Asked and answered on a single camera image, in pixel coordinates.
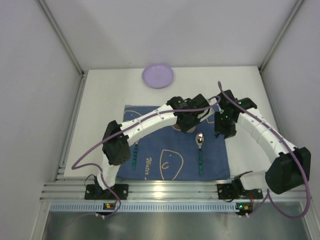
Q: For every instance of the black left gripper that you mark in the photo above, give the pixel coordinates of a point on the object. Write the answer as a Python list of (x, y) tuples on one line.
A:
[(187, 123)]

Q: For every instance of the lilac plate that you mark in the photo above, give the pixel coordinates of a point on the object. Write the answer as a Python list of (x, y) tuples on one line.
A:
[(158, 76)]

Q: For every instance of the left aluminium frame post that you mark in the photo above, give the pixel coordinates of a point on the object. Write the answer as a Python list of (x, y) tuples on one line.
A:
[(60, 35)]

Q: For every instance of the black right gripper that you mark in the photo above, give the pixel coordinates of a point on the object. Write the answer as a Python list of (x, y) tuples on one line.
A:
[(224, 129)]

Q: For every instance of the right aluminium frame post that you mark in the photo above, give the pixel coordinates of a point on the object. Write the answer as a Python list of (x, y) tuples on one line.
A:
[(294, 11)]

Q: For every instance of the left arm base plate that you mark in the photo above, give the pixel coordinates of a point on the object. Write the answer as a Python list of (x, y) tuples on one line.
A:
[(94, 192)]

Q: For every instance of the green handled spoon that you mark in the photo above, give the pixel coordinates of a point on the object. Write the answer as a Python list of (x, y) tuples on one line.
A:
[(199, 139)]

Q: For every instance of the blue cloth placemat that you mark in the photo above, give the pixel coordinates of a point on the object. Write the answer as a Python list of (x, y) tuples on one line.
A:
[(170, 155)]

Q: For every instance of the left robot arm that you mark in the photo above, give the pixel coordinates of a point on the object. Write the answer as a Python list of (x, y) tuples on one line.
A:
[(119, 137)]

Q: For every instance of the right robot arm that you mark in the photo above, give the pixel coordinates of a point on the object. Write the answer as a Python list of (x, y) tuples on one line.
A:
[(289, 165)]

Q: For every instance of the green handled fork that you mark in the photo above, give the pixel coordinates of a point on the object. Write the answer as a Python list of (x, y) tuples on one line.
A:
[(135, 155)]

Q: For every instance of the slotted cable duct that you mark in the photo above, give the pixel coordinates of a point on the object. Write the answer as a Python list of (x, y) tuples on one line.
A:
[(158, 207)]

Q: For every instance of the aluminium frame post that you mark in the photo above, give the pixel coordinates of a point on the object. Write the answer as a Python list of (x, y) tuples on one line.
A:
[(60, 35), (294, 11)]

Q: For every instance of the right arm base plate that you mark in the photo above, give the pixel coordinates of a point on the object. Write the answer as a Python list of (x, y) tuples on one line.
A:
[(228, 192)]

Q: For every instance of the aluminium front rail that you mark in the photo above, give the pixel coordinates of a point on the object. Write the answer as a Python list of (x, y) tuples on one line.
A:
[(73, 189)]

